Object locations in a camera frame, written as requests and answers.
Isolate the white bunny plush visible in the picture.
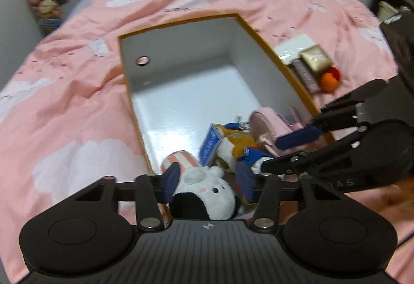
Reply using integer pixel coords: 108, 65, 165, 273
161, 150, 241, 220

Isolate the pink pouch bag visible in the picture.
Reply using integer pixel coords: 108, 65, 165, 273
248, 106, 328, 159

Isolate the brown sailor bear plush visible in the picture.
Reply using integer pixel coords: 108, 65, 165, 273
198, 122, 276, 206

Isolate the gold square box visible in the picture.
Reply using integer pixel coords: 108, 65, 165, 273
300, 45, 332, 77

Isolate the red orange knitted ball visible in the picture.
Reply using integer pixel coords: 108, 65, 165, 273
319, 67, 341, 93

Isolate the brown slim box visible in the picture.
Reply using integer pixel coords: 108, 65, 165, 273
291, 59, 321, 94

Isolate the white flat box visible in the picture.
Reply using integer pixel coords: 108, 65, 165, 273
273, 34, 316, 65

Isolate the pink cloud duvet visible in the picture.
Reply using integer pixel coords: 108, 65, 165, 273
1, 0, 397, 283

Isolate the orange cardboard box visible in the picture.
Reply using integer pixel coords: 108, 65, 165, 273
116, 13, 328, 220

